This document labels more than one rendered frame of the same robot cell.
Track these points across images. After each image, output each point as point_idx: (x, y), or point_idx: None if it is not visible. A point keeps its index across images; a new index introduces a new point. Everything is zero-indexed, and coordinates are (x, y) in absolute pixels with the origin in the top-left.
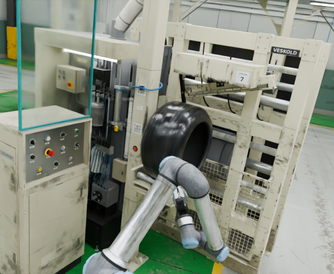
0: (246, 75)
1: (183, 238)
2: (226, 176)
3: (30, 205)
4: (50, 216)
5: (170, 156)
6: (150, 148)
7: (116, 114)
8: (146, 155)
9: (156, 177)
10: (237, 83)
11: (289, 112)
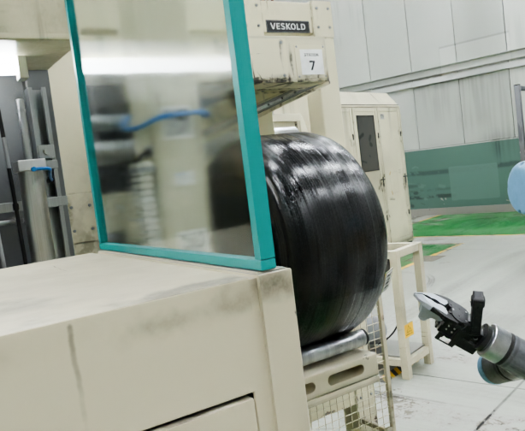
0: (316, 56)
1: None
2: None
3: None
4: None
5: (524, 161)
6: (339, 237)
7: None
8: (333, 266)
9: (336, 326)
10: (308, 76)
11: (328, 132)
